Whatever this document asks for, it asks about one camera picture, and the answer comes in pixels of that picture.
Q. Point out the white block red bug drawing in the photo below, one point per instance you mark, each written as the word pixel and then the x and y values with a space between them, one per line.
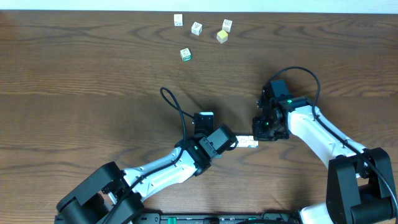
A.
pixel 243 141

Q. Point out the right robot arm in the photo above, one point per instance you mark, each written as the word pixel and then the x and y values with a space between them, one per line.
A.
pixel 360 183

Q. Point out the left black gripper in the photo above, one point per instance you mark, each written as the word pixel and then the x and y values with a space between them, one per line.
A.
pixel 232 142

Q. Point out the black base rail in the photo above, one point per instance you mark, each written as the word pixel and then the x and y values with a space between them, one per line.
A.
pixel 202 218

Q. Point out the green letter wooden block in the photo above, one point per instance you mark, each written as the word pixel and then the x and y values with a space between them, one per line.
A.
pixel 186 54

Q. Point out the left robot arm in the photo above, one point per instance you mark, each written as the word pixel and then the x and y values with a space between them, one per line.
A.
pixel 114 195

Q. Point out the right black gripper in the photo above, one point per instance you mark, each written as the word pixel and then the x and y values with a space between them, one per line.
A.
pixel 259 134

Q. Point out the yellow top wooden block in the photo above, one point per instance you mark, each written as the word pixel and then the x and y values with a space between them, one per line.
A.
pixel 222 36

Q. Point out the white block top left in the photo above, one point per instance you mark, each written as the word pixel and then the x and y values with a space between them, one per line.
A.
pixel 178 20

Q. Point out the white block black drawing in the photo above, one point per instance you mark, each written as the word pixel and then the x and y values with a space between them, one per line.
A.
pixel 197 28

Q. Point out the acorn picture wooden block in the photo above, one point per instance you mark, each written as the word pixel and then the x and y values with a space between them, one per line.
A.
pixel 253 144

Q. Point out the white block top right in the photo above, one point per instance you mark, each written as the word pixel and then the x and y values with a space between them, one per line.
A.
pixel 227 24

